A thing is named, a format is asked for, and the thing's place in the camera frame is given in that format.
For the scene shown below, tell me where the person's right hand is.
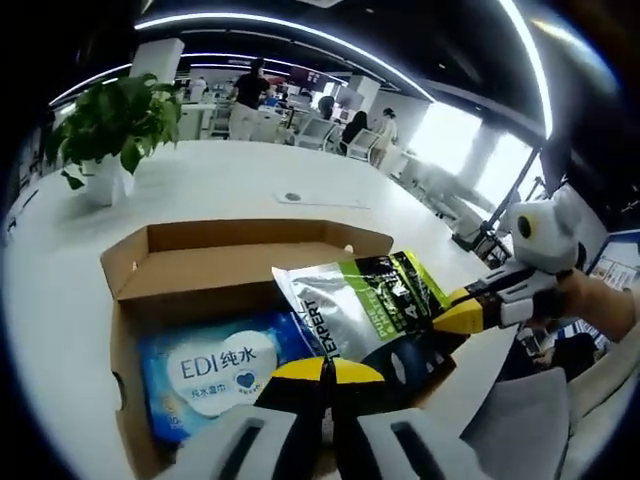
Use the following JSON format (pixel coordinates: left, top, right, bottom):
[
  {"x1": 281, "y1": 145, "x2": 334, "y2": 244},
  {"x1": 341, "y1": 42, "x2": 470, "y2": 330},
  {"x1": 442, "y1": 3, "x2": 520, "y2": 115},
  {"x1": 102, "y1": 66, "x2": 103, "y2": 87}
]
[{"x1": 532, "y1": 269, "x2": 609, "y2": 334}]

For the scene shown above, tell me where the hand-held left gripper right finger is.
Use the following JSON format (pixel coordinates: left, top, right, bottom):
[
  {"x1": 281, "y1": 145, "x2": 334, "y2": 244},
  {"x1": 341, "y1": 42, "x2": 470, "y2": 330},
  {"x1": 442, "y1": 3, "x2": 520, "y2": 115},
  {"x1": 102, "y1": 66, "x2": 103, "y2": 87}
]
[{"x1": 327, "y1": 358, "x2": 486, "y2": 480}]

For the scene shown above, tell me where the white office desk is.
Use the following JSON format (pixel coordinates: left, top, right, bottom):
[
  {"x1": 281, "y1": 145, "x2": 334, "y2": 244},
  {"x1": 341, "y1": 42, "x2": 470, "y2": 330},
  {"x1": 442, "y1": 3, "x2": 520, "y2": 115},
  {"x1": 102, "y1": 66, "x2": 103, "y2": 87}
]
[{"x1": 182, "y1": 101, "x2": 236, "y2": 140}]

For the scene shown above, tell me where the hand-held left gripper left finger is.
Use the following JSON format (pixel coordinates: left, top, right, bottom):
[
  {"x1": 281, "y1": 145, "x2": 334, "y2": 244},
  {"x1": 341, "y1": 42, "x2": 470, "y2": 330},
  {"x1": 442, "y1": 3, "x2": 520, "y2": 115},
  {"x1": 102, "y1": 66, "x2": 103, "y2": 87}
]
[{"x1": 164, "y1": 355, "x2": 331, "y2": 480}]

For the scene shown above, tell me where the white office chair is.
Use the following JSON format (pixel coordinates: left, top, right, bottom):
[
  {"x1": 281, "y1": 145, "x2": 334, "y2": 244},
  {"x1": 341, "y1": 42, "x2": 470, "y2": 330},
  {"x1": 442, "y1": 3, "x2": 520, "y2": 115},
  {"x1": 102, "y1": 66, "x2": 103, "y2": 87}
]
[
  {"x1": 347, "y1": 128, "x2": 381, "y2": 164},
  {"x1": 299, "y1": 117, "x2": 341, "y2": 151}
]

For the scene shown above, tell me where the blue display board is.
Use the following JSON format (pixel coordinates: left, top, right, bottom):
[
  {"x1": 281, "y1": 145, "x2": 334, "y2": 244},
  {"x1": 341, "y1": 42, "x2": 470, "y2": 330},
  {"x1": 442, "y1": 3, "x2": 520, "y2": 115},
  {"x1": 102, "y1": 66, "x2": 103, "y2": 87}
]
[{"x1": 587, "y1": 229, "x2": 640, "y2": 296}]

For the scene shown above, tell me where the long curved ceiling light strip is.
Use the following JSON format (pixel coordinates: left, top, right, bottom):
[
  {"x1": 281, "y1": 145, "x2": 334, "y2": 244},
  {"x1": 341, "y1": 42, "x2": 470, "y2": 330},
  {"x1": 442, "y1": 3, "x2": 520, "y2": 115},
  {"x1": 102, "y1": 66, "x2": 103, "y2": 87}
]
[{"x1": 134, "y1": 12, "x2": 436, "y2": 101}]

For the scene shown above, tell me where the grey mesh office chair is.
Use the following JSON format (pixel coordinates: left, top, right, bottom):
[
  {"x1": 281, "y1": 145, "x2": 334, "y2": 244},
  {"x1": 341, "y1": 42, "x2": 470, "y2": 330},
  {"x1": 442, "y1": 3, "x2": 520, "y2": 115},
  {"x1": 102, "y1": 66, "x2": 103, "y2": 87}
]
[{"x1": 459, "y1": 367, "x2": 581, "y2": 480}]

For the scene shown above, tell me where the silver green soft item pouch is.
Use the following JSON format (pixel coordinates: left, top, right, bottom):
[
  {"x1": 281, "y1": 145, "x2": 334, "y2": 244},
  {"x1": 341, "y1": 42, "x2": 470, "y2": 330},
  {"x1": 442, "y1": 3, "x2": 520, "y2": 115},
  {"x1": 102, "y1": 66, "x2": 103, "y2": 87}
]
[{"x1": 271, "y1": 249, "x2": 454, "y2": 362}]

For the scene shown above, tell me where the blue soft item wipes pack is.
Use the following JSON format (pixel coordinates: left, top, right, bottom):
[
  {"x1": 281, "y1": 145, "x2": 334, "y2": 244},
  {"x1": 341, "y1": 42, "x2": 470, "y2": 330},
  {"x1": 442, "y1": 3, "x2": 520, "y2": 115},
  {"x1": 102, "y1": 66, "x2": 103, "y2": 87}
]
[{"x1": 137, "y1": 309, "x2": 331, "y2": 446}]

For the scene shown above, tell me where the black metal frame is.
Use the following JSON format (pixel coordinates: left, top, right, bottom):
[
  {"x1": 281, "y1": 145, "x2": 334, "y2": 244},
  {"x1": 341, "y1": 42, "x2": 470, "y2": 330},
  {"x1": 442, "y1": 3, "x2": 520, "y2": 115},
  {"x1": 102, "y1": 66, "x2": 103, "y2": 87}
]
[{"x1": 452, "y1": 144, "x2": 544, "y2": 261}]

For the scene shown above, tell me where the green potted plant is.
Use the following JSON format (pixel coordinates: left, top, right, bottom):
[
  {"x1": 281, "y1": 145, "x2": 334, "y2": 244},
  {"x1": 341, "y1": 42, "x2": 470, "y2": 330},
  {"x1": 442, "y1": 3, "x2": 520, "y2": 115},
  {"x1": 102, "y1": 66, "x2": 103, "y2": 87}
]
[{"x1": 47, "y1": 73, "x2": 184, "y2": 207}]

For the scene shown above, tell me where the brown cardboard shoe box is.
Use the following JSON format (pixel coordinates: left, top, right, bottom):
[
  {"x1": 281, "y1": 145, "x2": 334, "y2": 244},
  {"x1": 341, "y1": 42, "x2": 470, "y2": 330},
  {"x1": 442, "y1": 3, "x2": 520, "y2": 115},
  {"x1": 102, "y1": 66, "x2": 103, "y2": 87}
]
[{"x1": 99, "y1": 218, "x2": 459, "y2": 480}]

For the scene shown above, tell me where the dark blue pack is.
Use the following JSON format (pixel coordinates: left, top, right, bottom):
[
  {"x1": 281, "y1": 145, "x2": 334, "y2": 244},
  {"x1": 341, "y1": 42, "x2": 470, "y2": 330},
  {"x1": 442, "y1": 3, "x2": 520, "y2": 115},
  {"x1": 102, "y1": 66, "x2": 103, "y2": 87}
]
[{"x1": 359, "y1": 327, "x2": 459, "y2": 401}]

